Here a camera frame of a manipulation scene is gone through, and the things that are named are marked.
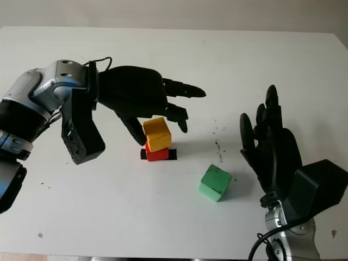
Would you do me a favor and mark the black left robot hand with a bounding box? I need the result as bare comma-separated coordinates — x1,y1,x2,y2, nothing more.
96,65,207,146

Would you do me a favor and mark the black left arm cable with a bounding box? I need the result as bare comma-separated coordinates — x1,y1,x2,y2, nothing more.
83,56,113,72

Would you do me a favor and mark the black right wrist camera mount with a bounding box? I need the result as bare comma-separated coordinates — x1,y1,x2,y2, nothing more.
281,159,348,227

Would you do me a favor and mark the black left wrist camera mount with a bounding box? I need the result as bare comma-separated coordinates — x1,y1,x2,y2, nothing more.
60,61,106,165

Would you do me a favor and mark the black tape strip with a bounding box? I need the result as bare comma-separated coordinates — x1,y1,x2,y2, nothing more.
140,148,178,161

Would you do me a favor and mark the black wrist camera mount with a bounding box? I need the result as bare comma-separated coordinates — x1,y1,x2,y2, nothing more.
281,159,348,227
60,61,106,165

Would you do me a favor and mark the red wooden block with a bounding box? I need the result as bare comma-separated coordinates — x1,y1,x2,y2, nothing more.
145,141,170,163

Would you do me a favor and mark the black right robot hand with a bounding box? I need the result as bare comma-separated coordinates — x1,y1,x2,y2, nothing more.
239,84,303,203

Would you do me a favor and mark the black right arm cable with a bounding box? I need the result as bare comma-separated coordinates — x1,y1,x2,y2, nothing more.
248,216,314,261

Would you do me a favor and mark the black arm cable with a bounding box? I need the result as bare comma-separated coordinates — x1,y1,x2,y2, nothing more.
248,216,314,261
83,56,113,72

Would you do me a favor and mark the yellow wooden block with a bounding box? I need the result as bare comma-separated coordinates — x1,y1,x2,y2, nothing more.
142,117,172,153

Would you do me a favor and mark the green wooden block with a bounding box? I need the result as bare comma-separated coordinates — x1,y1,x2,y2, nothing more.
197,164,233,203

